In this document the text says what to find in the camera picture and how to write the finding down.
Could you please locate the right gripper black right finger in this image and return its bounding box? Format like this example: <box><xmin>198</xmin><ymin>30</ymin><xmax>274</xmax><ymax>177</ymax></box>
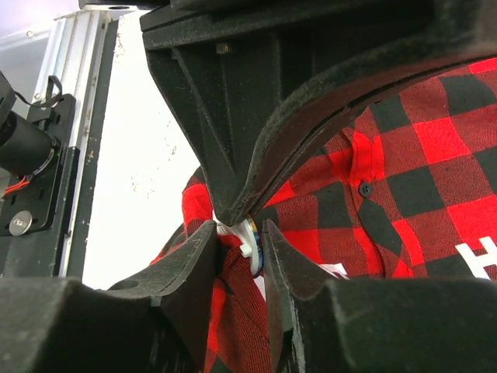
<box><xmin>262</xmin><ymin>221</ymin><xmax>496</xmax><ymax>372</ymax></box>

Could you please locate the aluminium rail frame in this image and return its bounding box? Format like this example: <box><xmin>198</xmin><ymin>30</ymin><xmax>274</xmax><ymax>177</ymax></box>
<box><xmin>0</xmin><ymin>9</ymin><xmax>112</xmax><ymax>148</ymax></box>

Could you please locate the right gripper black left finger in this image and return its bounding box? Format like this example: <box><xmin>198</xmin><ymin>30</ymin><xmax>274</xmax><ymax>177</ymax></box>
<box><xmin>1</xmin><ymin>221</ymin><xmax>217</xmax><ymax>372</ymax></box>

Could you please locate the red black plaid shirt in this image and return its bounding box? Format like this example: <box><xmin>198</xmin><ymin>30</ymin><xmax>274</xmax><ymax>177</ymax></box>
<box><xmin>149</xmin><ymin>57</ymin><xmax>497</xmax><ymax>373</ymax></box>

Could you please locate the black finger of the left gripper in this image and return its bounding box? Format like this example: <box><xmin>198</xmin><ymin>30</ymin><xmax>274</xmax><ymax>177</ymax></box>
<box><xmin>232</xmin><ymin>1</ymin><xmax>496</xmax><ymax>223</ymax></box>
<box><xmin>140</xmin><ymin>7</ymin><xmax>287</xmax><ymax>225</ymax></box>

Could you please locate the round pin badge brooch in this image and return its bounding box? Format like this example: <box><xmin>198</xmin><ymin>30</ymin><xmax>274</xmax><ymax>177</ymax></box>
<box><xmin>213</xmin><ymin>214</ymin><xmax>264</xmax><ymax>278</ymax></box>

